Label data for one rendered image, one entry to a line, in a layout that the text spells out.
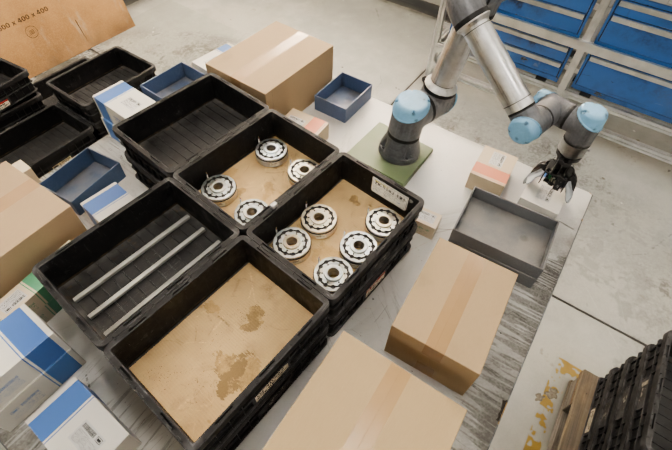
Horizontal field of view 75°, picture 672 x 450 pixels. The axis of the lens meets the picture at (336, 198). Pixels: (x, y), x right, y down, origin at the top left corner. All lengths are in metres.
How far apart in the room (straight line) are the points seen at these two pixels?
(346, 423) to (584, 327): 1.56
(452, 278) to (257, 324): 0.50
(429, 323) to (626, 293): 1.56
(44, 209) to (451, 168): 1.28
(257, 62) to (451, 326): 1.16
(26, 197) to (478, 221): 1.31
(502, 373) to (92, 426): 0.98
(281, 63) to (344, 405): 1.22
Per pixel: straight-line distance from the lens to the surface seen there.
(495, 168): 1.61
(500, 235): 1.45
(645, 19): 2.79
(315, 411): 0.98
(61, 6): 3.82
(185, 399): 1.10
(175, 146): 1.56
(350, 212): 1.30
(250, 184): 1.38
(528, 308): 1.41
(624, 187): 3.02
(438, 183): 1.60
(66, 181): 1.76
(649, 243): 2.81
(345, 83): 1.94
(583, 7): 2.80
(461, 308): 1.15
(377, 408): 0.99
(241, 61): 1.77
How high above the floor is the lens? 1.85
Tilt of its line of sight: 50 degrees down
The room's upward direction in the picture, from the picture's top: 3 degrees clockwise
